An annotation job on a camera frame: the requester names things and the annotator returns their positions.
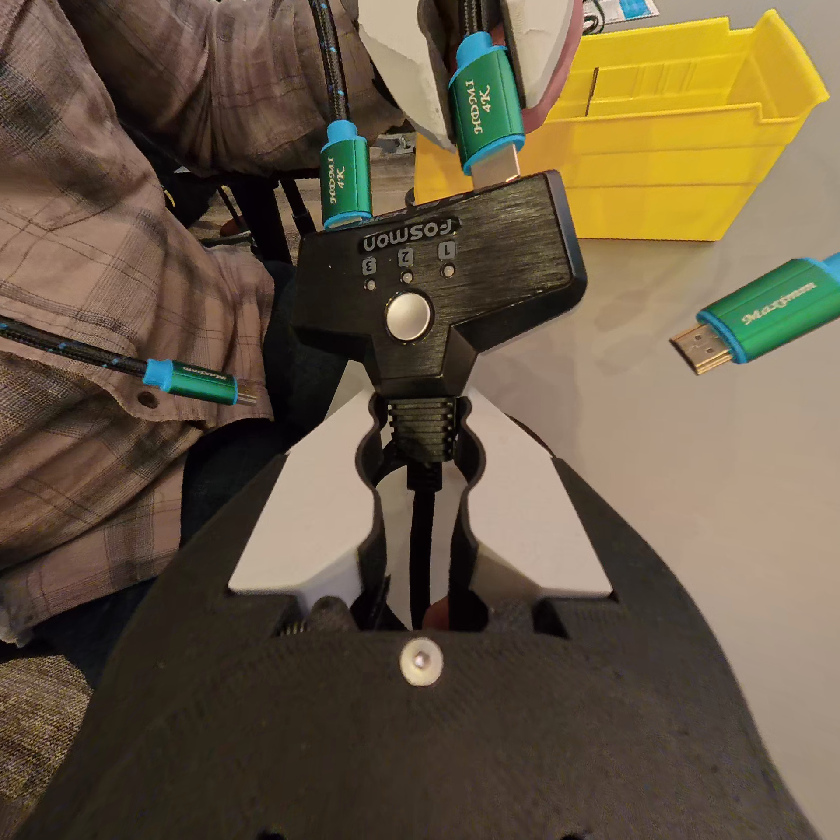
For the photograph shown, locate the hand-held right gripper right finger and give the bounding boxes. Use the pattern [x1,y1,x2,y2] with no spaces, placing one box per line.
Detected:
[453,388,613,599]

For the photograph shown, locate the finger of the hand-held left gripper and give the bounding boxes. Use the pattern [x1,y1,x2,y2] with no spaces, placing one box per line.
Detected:
[506,0,586,107]
[357,0,462,148]

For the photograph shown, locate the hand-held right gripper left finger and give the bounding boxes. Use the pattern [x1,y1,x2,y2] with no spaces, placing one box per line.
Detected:
[230,390,392,599]

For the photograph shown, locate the black hdmi switch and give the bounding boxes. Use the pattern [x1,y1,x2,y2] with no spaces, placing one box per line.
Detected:
[289,171,590,397]

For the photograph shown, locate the person's left forearm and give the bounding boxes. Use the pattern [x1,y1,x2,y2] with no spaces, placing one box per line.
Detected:
[53,0,410,179]

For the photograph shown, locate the white paper with blue print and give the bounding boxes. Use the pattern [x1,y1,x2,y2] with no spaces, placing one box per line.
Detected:
[578,0,658,39]

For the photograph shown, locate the yellow plastic bin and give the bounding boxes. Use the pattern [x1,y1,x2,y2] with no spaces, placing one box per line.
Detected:
[414,11,832,245]

